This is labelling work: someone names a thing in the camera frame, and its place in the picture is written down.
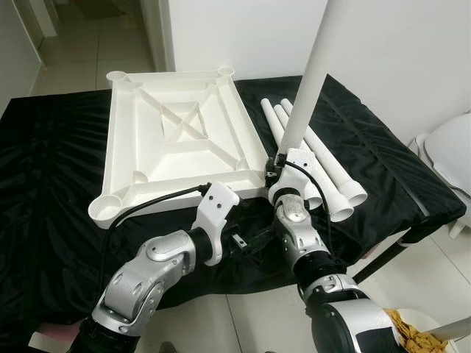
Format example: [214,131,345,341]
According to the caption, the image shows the white plastic table leg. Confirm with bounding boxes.
[261,98,323,210]
[278,0,350,161]
[272,105,356,224]
[282,99,368,209]

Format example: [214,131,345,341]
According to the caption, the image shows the white plastic table top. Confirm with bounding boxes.
[87,66,277,229]

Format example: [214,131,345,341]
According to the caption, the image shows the black metal table leg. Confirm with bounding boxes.
[352,234,420,284]

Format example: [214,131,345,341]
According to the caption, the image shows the black table cloth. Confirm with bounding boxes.
[0,72,468,328]

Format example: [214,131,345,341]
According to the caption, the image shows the yellow crumpled cloth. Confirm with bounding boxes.
[386,309,446,353]

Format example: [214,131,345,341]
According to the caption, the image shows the white round plate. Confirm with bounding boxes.
[386,309,457,353]

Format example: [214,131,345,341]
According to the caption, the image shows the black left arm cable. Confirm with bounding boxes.
[99,184,213,243]

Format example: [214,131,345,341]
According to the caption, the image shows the white door frame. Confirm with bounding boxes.
[144,0,174,73]

